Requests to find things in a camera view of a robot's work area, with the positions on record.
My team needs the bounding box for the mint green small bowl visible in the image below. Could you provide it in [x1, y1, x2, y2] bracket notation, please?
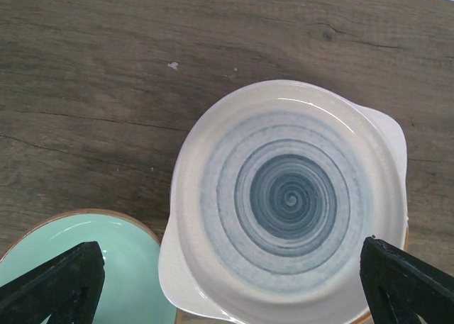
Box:
[1, 208, 181, 323]

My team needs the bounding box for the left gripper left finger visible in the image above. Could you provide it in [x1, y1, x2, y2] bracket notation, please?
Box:
[1, 241, 105, 323]

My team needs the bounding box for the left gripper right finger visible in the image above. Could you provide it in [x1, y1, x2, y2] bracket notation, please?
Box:
[360, 237, 453, 323]

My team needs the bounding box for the beige plate under stack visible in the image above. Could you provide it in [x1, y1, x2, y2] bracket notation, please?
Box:
[159, 216, 408, 323]

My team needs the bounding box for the white plate blue spiral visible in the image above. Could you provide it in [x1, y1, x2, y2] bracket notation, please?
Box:
[157, 79, 409, 324]

